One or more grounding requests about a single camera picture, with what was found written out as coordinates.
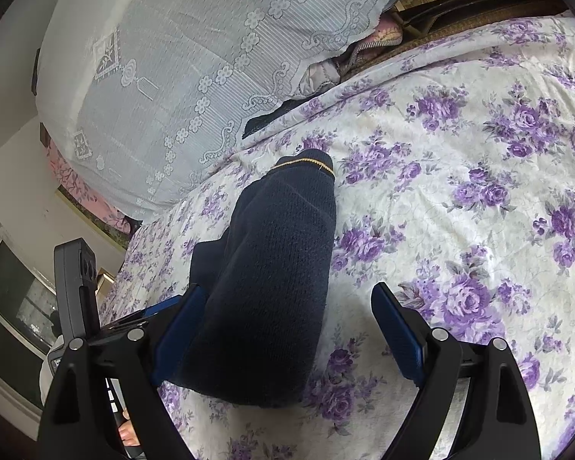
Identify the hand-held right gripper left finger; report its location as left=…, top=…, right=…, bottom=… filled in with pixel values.
left=38, top=285, right=210, bottom=460

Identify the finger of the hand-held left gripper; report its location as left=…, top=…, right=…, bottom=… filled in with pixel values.
left=98, top=294, right=183, bottom=335

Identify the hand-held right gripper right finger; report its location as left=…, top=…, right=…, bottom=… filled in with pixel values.
left=371, top=283, right=542, bottom=460

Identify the navy knit cardigan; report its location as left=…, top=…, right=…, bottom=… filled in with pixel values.
left=160, top=149, right=337, bottom=409

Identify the person's left hand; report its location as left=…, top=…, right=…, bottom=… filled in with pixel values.
left=117, top=409, right=141, bottom=447

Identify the white framed glass panel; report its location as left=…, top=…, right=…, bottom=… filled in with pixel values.
left=0, top=223, right=64, bottom=361

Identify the pink floral blanket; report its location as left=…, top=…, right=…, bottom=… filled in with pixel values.
left=45, top=136, right=136, bottom=240

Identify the purple floral bedsheet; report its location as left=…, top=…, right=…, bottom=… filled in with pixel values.
left=98, top=14, right=575, bottom=460

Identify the dark cloth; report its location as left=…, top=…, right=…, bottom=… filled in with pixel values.
left=242, top=97, right=313, bottom=139

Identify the white lace cover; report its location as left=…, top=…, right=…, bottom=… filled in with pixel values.
left=34, top=0, right=442, bottom=221

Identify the pale grey cloth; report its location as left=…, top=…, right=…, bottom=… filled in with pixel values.
left=298, top=60, right=342, bottom=97

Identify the pink cloth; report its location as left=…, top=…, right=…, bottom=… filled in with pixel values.
left=368, top=14, right=406, bottom=49

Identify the brown woven blanket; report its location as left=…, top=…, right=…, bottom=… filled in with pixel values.
left=338, top=0, right=571, bottom=77

